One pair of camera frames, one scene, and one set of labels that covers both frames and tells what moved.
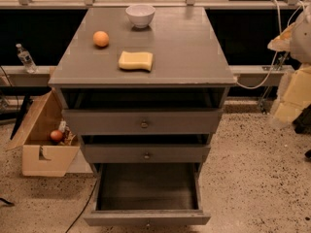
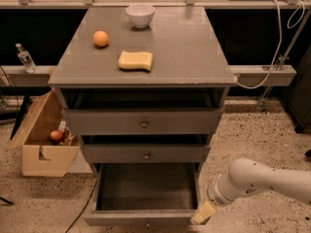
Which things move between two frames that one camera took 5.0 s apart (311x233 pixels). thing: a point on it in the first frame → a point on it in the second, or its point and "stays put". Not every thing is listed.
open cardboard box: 40,155 stays put
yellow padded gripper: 302,40 → 214,190
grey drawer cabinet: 144,88 stays put
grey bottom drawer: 147,194 stays put
